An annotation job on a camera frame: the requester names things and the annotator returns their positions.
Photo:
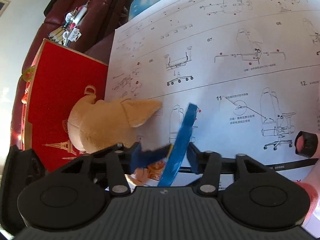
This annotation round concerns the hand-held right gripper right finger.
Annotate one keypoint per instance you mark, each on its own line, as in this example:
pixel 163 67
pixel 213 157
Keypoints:
pixel 193 157

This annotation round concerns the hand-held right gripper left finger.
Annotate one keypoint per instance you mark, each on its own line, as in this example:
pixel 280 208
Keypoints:
pixel 147 156

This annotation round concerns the blue toy gear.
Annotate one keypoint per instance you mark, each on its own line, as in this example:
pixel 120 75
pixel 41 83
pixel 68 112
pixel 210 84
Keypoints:
pixel 182 135

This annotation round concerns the beige plush toy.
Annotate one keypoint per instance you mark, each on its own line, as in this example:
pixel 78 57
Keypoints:
pixel 105 122

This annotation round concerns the red gift box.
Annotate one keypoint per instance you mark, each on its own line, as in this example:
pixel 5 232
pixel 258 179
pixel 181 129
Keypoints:
pixel 62 80

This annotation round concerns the white instruction sheet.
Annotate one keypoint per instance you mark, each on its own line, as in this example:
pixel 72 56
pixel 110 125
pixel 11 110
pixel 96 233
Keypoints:
pixel 225 80

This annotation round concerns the brown leather sofa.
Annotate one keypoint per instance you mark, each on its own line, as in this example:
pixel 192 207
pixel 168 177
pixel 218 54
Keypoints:
pixel 102 12

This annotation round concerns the small toy clutter pile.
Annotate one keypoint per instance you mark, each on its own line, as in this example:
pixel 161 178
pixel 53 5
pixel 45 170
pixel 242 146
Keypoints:
pixel 68 27

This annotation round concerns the black bag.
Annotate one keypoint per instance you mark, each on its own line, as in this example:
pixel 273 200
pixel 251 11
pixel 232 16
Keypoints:
pixel 51 5

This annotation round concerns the framed wall picture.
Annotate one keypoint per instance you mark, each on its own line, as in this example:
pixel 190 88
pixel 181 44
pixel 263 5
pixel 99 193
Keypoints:
pixel 3 7

